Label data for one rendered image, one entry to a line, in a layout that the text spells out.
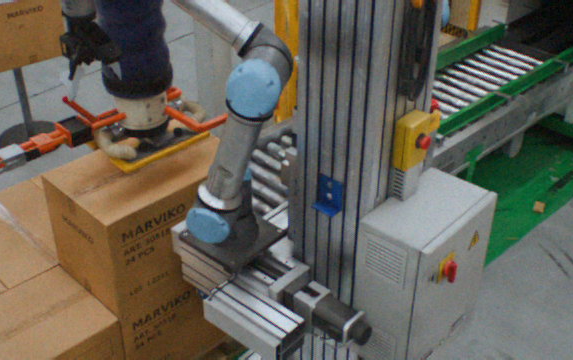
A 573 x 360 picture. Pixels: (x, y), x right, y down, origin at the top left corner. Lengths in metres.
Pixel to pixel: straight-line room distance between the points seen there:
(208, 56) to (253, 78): 2.40
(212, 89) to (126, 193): 1.67
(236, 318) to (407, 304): 0.45
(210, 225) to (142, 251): 0.69
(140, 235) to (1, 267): 0.67
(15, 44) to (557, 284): 2.95
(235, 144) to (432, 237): 0.53
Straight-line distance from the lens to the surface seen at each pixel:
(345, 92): 1.85
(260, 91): 1.69
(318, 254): 2.18
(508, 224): 4.12
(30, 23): 4.27
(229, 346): 3.20
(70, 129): 2.45
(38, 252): 3.05
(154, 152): 2.51
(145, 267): 2.64
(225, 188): 1.88
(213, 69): 4.07
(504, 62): 4.57
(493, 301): 3.64
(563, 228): 4.18
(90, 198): 2.57
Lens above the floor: 2.38
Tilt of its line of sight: 34 degrees down
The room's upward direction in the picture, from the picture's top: straight up
